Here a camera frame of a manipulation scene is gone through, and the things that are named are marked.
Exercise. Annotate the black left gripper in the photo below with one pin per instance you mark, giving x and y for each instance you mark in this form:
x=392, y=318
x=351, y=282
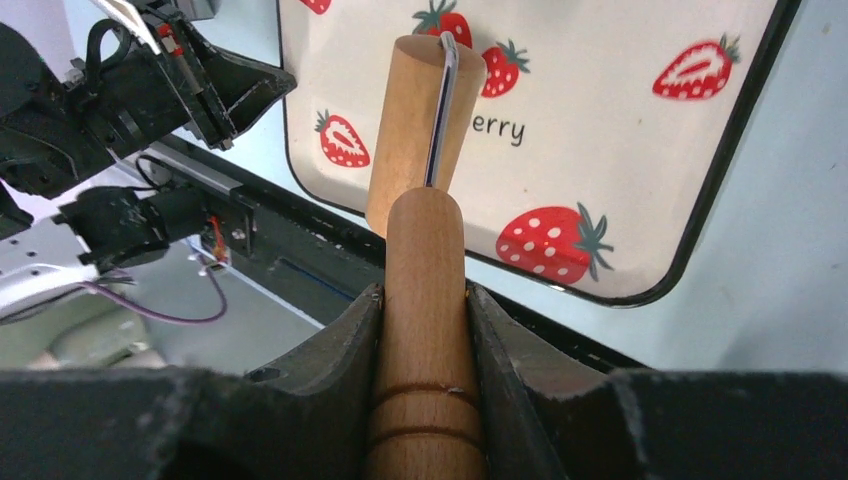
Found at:
x=144, y=75

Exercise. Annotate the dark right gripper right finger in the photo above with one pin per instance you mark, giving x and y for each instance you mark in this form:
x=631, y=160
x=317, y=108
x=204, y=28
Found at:
x=548, y=416

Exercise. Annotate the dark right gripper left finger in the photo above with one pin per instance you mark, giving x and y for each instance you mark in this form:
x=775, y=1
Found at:
x=302, y=416

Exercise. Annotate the wooden dough roller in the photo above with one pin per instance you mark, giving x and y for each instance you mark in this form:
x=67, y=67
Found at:
x=425, y=421

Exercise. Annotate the white strawberry print tray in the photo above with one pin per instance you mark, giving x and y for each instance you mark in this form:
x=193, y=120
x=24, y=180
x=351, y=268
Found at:
x=597, y=142

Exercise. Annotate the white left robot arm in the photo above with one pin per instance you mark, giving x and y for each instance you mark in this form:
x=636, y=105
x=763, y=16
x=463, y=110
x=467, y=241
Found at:
x=103, y=229

